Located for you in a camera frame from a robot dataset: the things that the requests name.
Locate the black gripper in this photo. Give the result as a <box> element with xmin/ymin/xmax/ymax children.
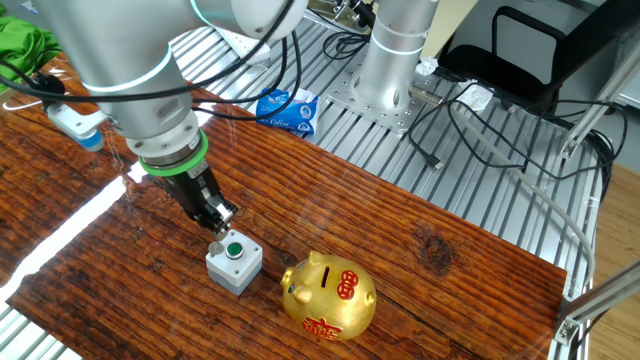
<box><xmin>162</xmin><ymin>164</ymin><xmax>240</xmax><ymax>237</ymax></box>

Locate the gold piggy bank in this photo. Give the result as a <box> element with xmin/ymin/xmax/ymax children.
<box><xmin>279</xmin><ymin>250</ymin><xmax>378</xmax><ymax>342</ymax></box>

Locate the white push button box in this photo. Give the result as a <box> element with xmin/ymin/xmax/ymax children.
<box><xmin>205</xmin><ymin>228</ymin><xmax>264</xmax><ymax>297</ymax></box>

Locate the blue tissue pack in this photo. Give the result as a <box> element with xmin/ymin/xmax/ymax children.
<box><xmin>255</xmin><ymin>87</ymin><xmax>320</xmax><ymax>135</ymax></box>

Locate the white power strip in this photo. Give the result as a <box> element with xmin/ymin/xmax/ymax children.
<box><xmin>214</xmin><ymin>27</ymin><xmax>272</xmax><ymax>66</ymax></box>

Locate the wood grain table mat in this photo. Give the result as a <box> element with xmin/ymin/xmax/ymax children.
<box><xmin>0</xmin><ymin>39</ymin><xmax>569</xmax><ymax>360</ymax></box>

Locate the green cloth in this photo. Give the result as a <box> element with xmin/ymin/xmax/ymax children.
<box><xmin>0</xmin><ymin>15</ymin><xmax>64</xmax><ymax>94</ymax></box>

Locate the crumpled white paper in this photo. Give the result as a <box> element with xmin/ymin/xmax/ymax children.
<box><xmin>457</xmin><ymin>82</ymin><xmax>495</xmax><ymax>112</ymax></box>
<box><xmin>414</xmin><ymin>56</ymin><xmax>440</xmax><ymax>77</ymax></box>

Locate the black office chair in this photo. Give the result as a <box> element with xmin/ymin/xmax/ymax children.
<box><xmin>438</xmin><ymin>0</ymin><xmax>640</xmax><ymax>104</ymax></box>

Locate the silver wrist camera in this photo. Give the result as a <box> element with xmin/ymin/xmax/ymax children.
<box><xmin>46</xmin><ymin>102</ymin><xmax>109</xmax><ymax>153</ymax></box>

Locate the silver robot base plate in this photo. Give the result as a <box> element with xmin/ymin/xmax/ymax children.
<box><xmin>324</xmin><ymin>64</ymin><xmax>451</xmax><ymax>135</ymax></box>

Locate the black coiled cable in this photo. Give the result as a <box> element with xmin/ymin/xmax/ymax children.
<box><xmin>322</xmin><ymin>19</ymin><xmax>374</xmax><ymax>62</ymax></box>

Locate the black USB cable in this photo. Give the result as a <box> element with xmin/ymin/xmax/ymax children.
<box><xmin>407</xmin><ymin>82</ymin><xmax>629</xmax><ymax>182</ymax></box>

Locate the grey flexible hose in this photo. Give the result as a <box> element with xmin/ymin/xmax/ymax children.
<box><xmin>408</xmin><ymin>83</ymin><xmax>598</xmax><ymax>301</ymax></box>

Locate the aluminium frame post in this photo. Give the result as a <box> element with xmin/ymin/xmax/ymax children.
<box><xmin>552</xmin><ymin>259</ymin><xmax>640</xmax><ymax>346</ymax></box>
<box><xmin>558</xmin><ymin>42</ymin><xmax>640</xmax><ymax>162</ymax></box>

